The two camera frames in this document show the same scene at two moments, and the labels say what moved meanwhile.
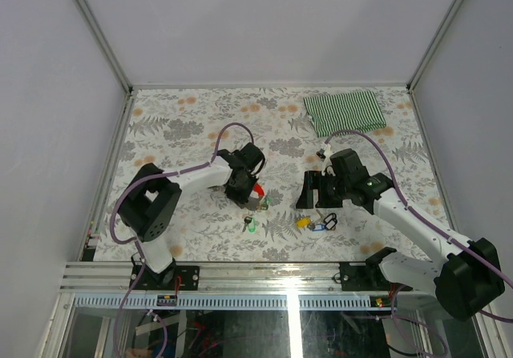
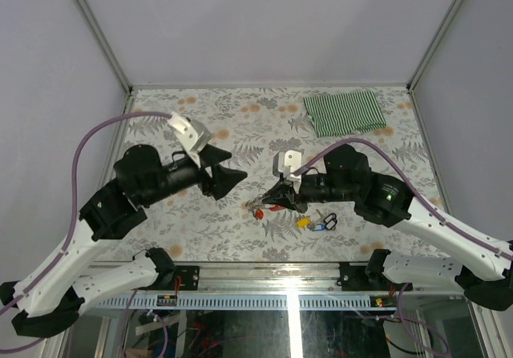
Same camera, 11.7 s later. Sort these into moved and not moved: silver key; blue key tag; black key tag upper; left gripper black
Moved: left gripper black
Not moved: black key tag upper; blue key tag; silver key
